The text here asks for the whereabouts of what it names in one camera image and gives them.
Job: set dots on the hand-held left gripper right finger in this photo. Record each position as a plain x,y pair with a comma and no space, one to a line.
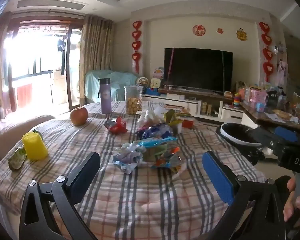
217,177

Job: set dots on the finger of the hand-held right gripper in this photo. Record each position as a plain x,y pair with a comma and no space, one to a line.
286,133
263,136

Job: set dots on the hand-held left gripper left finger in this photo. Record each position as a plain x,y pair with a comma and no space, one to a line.
86,172

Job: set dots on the black round trash bin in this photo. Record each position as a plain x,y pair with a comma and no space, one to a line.
237,135

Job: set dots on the blue snack packet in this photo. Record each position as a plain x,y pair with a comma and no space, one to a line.
153,131

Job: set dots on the brown topped coffee table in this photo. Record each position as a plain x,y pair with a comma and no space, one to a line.
272,120

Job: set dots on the person's black trouser leg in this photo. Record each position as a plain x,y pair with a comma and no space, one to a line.
282,183

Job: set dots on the black box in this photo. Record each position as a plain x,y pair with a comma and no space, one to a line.
273,98

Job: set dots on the pink toy box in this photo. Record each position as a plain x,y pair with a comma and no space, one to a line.
258,97

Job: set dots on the silver crumpled wrapper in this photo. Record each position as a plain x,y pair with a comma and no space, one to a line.
128,158

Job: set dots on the orange snack wrapper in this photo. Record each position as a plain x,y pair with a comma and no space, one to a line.
166,159

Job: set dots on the red snack wrapper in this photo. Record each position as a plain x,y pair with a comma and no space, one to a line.
118,126

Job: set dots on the red apple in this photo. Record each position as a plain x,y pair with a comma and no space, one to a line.
79,115

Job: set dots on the yellow ribbed cup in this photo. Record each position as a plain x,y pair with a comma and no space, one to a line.
34,147

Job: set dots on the red cardboard box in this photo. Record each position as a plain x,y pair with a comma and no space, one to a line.
187,124

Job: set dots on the light blue snack wrapper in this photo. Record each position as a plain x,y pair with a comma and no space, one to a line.
155,143

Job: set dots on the yellow snack wrapper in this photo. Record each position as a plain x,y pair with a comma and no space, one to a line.
171,117

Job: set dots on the purple drinking bottle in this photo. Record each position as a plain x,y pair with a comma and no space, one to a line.
105,97

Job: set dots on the orange picture book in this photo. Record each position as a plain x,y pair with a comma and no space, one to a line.
178,110

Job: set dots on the white television cabinet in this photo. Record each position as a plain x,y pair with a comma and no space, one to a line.
185,102

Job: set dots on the beige sofa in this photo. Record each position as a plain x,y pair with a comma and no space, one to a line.
15,127

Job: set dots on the clear jar of snack balls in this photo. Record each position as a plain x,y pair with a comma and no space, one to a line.
133,102

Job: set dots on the white crumpled plastic bag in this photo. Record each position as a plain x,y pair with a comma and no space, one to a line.
150,116

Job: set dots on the teal covered sofa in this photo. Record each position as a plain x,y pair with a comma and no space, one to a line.
110,85

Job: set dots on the black television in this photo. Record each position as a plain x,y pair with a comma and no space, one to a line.
197,70

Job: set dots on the blue toy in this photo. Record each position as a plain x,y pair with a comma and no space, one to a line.
151,90

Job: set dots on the white round toy wheel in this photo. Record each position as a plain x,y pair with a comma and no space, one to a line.
142,81

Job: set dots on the yellow green toy board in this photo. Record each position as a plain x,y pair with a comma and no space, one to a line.
155,82

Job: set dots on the balcony sliding glass door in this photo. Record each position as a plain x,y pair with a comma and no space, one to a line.
40,62

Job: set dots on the round colourful sign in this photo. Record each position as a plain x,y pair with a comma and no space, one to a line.
158,73

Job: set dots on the white wall camera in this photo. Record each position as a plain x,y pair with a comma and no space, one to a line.
276,49

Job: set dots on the yellow figure wall decal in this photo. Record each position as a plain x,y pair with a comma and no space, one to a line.
242,34

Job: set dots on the small red wall decal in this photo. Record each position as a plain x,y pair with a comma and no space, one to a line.
220,30

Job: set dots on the round red wall decal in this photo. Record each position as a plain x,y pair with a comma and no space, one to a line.
199,30

